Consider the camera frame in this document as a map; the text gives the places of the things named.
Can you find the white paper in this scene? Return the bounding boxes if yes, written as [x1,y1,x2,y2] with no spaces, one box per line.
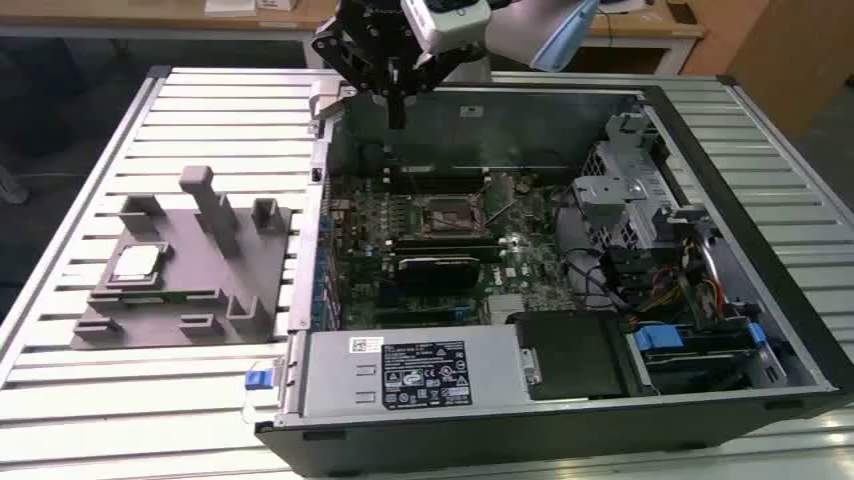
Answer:
[203,0,259,17]

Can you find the orange yellow wire bundle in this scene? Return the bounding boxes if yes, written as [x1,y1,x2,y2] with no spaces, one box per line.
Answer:
[637,262,733,324]

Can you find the green RAM stick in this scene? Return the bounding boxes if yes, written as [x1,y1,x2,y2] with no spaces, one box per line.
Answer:
[118,291,187,304]

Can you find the wooden cabinet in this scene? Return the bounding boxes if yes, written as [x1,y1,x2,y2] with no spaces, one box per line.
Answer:
[679,0,854,144]

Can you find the black expansion slot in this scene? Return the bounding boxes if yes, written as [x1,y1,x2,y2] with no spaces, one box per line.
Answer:
[378,308,463,325]

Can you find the black PC case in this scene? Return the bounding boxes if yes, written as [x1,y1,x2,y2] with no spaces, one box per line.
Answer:
[254,74,854,479]

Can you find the silver CPU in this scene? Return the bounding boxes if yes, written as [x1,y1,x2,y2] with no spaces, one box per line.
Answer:
[111,245,166,286]

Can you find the metal drive cage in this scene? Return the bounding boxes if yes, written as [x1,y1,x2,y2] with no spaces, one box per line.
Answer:
[571,112,693,251]

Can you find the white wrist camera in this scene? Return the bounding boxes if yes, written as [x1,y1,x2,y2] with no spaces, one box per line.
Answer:
[399,0,494,55]

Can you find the grey parts rack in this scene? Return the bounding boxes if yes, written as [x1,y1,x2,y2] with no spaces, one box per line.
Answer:
[70,164,295,351]

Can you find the hard disk in blue carrier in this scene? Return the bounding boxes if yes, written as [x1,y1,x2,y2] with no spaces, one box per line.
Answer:
[633,323,762,394]

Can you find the black RAM stick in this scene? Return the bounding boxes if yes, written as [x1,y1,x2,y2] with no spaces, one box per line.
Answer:
[397,248,503,262]

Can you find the black plastic shroud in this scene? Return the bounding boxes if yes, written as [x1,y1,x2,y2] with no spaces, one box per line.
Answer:
[511,309,634,402]

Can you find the silver heatsink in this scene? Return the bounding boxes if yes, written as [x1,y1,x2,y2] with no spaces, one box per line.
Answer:
[489,294,530,325]

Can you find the CPU socket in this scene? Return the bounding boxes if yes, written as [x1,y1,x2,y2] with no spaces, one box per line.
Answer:
[417,193,490,237]

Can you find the grey power supply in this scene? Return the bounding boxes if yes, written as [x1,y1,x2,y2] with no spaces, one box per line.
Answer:
[292,328,533,420]

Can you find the black graphics card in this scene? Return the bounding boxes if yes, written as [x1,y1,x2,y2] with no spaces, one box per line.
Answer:
[393,254,483,292]

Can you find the green motherboard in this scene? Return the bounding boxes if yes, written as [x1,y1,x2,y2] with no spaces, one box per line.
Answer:
[318,167,583,332]

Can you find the wooden desk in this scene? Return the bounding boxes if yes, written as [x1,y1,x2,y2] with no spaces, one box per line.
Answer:
[0,0,709,76]

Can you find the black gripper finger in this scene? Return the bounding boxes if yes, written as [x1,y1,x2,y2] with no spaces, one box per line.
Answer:
[310,17,399,129]
[398,43,486,129]

